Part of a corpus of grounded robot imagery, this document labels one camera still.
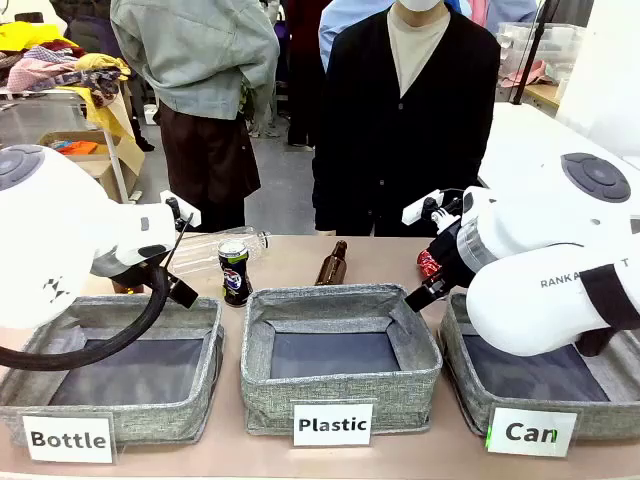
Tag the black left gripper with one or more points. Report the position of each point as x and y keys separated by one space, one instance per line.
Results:
x=125 y=270

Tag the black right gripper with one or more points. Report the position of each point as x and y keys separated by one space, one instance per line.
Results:
x=452 y=260

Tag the crushed red can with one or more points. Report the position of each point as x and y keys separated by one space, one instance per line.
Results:
x=427 y=264

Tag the crushed dark Pepsi can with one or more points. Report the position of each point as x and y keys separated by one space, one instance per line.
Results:
x=234 y=275

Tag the brown glass bottle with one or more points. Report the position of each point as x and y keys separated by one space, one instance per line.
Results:
x=332 y=267
x=127 y=287

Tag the clear plastic bottle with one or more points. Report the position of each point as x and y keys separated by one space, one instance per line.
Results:
x=220 y=247

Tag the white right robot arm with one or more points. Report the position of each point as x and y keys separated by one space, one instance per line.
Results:
x=545 y=250

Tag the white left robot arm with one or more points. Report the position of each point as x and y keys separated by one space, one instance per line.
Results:
x=55 y=240

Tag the grey fabric basket can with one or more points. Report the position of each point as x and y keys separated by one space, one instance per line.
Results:
x=465 y=395

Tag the grey fabric basket plastic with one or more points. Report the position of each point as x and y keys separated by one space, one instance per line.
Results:
x=335 y=390

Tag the white label reading Can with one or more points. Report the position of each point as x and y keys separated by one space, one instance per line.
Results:
x=531 y=432

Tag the grey fabric basket bottle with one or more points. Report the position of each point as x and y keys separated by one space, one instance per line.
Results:
x=30 y=400

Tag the person's bare hand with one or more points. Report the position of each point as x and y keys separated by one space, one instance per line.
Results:
x=326 y=233

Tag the open cardboard box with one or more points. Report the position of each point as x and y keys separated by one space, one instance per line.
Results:
x=100 y=165

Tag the white label reading Plastic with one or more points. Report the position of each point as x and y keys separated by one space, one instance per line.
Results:
x=332 y=425

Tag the person in black cardigan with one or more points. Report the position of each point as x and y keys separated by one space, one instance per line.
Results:
x=405 y=130

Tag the yellow hanging cloth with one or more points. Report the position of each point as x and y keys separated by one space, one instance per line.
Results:
x=117 y=130

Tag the orange cloth in box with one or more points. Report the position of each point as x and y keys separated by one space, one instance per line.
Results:
x=77 y=147

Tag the white background table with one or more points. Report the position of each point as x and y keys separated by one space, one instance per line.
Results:
x=525 y=140

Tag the white label reading Bottle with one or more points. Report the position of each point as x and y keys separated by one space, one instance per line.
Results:
x=67 y=439

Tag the person in green jacket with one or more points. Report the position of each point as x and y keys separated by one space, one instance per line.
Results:
x=200 y=65

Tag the pink cloth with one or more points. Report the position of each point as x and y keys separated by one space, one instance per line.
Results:
x=527 y=75

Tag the black slanted pole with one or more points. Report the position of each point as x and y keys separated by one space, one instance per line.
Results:
x=530 y=55

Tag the pile of colourful clothes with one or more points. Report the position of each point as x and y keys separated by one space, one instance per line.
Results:
x=45 y=60

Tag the clear plastic storage boxes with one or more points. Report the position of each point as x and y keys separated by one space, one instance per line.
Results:
x=540 y=45

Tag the person in blue shirt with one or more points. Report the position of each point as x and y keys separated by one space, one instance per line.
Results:
x=350 y=25

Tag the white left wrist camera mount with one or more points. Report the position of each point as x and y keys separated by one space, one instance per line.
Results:
x=187 y=210

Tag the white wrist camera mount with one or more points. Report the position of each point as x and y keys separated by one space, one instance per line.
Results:
x=420 y=207
x=187 y=210

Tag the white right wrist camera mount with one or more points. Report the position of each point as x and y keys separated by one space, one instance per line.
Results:
x=420 y=207

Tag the white clothes table frame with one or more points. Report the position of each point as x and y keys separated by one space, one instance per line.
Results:
x=120 y=165

